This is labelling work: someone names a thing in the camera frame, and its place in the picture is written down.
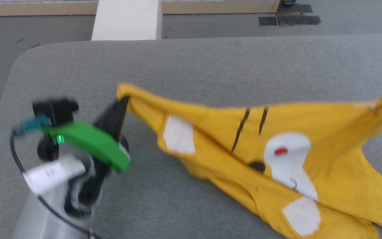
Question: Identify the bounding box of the long black floor patch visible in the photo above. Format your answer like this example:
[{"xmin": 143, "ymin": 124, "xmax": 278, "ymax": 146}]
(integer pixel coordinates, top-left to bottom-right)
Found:
[{"xmin": 277, "ymin": 15, "xmax": 321, "ymax": 27}]

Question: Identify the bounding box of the yellow garment with white patches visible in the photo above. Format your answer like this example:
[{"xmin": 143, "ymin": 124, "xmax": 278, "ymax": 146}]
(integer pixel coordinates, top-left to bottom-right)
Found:
[{"xmin": 116, "ymin": 83, "xmax": 382, "ymax": 239}]

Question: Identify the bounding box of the white left cable label tag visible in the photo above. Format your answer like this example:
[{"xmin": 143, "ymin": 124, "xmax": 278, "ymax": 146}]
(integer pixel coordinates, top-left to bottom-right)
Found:
[{"xmin": 23, "ymin": 155, "xmax": 88, "ymax": 195}]

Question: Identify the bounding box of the lemon print partition screen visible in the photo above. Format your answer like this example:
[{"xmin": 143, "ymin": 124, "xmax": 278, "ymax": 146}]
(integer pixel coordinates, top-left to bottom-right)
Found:
[{"xmin": 0, "ymin": 0, "xmax": 282, "ymax": 17}]

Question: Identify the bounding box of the white rectangular box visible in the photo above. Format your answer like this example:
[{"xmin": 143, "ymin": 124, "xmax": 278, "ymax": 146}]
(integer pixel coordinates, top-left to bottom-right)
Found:
[{"xmin": 91, "ymin": 0, "xmax": 163, "ymax": 41}]

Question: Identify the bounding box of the small black floor patch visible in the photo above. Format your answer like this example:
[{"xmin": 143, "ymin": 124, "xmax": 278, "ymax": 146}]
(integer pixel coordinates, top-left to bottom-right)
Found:
[{"xmin": 258, "ymin": 17, "xmax": 279, "ymax": 27}]

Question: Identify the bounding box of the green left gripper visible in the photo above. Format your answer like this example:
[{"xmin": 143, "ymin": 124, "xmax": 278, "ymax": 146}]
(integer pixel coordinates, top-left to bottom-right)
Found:
[{"xmin": 37, "ymin": 96, "xmax": 131, "ymax": 172}]

